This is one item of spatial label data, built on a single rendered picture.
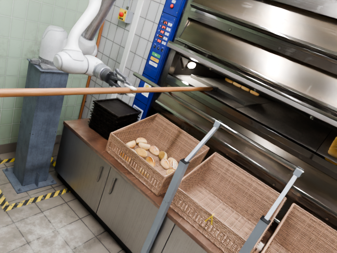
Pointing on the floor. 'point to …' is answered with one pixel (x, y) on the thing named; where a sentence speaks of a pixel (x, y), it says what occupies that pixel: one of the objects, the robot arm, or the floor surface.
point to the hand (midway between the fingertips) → (129, 90)
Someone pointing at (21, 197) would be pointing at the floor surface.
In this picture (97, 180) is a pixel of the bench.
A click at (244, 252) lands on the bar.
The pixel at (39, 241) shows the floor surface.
